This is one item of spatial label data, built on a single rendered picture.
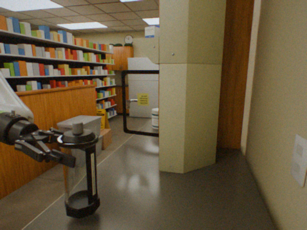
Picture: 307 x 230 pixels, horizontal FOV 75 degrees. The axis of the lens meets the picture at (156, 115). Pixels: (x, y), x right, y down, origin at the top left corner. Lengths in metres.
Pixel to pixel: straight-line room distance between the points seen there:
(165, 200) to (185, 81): 0.45
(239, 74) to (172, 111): 0.50
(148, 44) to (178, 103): 0.27
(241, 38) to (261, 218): 0.85
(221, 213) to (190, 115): 0.38
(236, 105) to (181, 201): 0.66
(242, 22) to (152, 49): 0.56
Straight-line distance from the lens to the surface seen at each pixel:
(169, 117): 0.84
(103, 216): 0.71
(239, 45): 1.19
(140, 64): 5.99
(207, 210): 0.73
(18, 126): 0.70
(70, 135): 0.58
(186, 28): 0.82
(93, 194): 0.65
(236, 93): 1.19
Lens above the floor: 1.38
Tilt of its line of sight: 12 degrees down
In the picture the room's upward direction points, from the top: straight up
